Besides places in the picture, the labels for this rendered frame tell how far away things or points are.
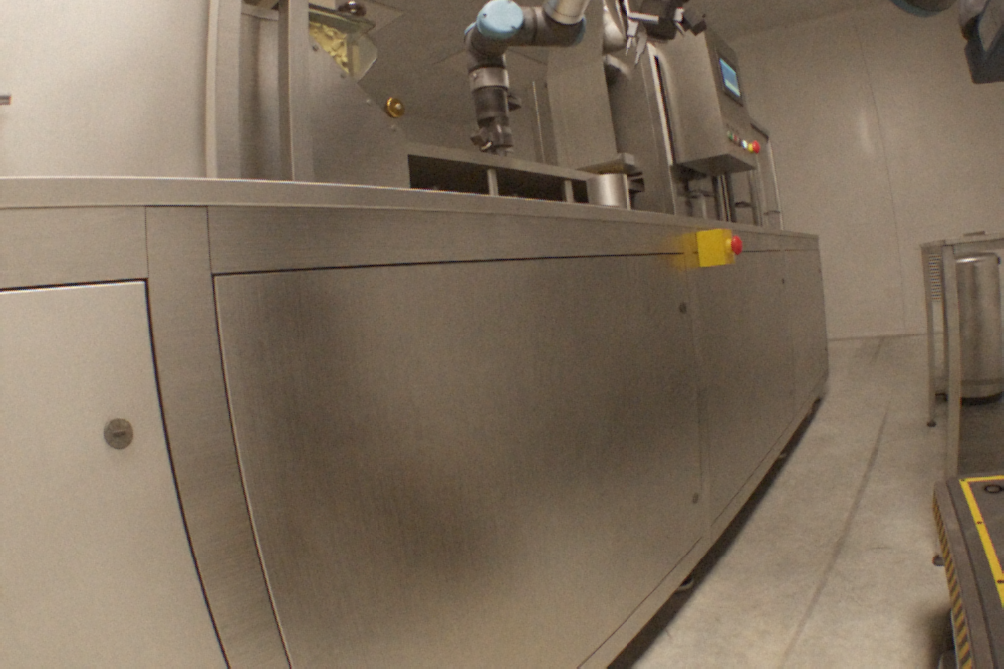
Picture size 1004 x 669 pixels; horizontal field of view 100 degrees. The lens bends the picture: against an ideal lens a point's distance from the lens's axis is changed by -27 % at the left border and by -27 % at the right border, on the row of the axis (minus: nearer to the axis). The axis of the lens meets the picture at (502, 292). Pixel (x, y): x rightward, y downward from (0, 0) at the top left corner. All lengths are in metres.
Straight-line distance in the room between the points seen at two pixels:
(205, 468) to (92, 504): 0.09
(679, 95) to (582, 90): 0.27
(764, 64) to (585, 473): 4.76
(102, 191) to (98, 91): 0.25
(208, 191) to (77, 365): 0.16
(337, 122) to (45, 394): 0.59
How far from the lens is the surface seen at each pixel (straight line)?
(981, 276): 2.66
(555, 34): 1.29
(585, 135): 1.62
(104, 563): 0.43
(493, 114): 1.30
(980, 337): 2.68
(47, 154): 0.62
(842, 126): 5.04
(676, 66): 1.67
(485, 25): 1.24
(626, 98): 1.65
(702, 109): 1.62
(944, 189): 4.96
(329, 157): 0.82
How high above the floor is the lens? 0.69
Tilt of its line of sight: level
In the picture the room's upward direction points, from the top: 6 degrees counter-clockwise
